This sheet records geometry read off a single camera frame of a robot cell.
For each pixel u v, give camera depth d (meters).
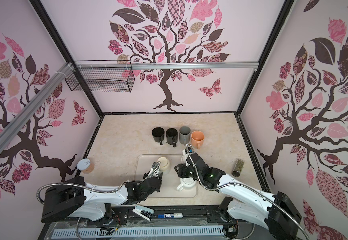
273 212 0.41
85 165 0.86
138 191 0.62
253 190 0.47
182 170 0.72
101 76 0.95
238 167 0.87
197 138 1.00
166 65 0.93
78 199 0.43
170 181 0.86
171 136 1.00
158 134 0.95
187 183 0.76
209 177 0.58
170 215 0.73
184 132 0.96
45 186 0.42
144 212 0.73
